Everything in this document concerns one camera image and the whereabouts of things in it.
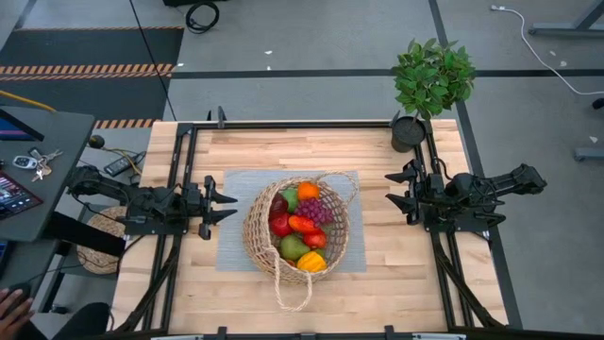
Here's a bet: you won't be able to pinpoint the white cable with plug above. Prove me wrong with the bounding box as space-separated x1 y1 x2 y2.
489 4 604 97

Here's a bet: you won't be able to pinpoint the thin black floor cable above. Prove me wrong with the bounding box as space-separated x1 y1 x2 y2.
127 0 178 122

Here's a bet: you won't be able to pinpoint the dark red bell pepper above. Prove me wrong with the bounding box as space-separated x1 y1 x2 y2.
268 192 290 221

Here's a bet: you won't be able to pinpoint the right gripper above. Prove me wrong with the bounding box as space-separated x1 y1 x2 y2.
384 159 448 226

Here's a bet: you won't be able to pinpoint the crimson red apple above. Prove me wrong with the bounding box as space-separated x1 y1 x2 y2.
268 212 294 239

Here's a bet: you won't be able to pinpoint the purple grape bunch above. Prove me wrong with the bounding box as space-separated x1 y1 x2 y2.
294 196 335 227

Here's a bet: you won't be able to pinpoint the coiled black cable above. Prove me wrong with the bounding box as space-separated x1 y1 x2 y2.
184 0 221 35

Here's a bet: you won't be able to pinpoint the black mat hazard stripes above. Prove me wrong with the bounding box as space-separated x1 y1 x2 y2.
0 26 186 130

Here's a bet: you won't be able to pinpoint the woven wicker basket with handles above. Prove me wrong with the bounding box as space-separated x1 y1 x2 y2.
242 170 360 313

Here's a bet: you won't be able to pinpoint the artificial plant in black pot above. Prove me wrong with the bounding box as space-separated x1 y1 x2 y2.
390 37 477 154

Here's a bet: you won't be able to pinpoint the grey desk foot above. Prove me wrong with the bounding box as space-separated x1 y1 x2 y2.
574 146 604 163

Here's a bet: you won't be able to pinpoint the yellow bell pepper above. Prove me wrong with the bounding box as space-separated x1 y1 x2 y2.
295 250 328 274

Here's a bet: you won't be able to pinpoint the person's leg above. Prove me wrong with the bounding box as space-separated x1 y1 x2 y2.
49 301 112 340

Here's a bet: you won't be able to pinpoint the key bunch with fob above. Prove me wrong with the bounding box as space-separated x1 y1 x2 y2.
12 147 63 183

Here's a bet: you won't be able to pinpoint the black aluminium table frame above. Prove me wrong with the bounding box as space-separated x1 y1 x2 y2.
110 119 509 334

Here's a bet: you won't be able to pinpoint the green pear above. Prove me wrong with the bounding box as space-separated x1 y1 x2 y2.
278 233 311 263

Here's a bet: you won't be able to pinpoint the person's hand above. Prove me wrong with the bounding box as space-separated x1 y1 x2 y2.
0 287 35 340

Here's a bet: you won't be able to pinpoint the wooden workbench grey legs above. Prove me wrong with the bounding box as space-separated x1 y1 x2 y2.
527 0 604 40

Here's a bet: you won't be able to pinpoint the grey woven placemat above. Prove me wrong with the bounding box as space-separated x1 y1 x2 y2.
215 169 368 274

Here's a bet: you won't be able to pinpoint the green apple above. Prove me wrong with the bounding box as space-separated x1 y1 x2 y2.
280 187 300 213

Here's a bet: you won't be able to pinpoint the monitor with blue screen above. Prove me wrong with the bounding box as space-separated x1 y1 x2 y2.
0 109 45 143

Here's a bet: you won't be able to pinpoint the orange plastic fruit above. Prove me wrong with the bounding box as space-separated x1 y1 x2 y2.
296 180 321 202

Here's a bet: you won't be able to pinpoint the yellow cable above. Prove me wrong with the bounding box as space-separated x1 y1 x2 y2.
0 89 58 113

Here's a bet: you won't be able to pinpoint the red orange mango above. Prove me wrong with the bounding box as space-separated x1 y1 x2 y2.
287 214 323 236

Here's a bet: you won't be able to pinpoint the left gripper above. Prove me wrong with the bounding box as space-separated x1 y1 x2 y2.
181 175 239 241

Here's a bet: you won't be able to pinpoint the black power adapter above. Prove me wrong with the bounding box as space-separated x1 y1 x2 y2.
103 150 147 179

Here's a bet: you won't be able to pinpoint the black flat bar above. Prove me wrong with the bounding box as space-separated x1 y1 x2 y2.
44 212 127 259

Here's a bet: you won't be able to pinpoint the dark grey desk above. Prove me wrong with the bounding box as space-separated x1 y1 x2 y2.
0 106 95 243

